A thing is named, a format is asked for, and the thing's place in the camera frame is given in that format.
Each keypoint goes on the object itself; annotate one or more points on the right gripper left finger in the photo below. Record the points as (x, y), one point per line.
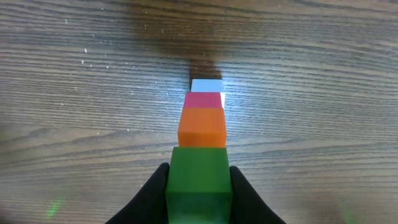
(149, 202)

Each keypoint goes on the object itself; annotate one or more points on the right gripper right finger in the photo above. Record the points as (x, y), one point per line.
(248, 205)

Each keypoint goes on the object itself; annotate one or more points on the green cube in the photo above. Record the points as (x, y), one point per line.
(199, 174)

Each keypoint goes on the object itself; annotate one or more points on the orange cube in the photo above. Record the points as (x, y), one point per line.
(202, 126)

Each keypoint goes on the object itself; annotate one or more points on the red cube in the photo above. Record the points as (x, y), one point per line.
(202, 100)

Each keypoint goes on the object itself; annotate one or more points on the white cube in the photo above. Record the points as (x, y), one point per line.
(206, 85)

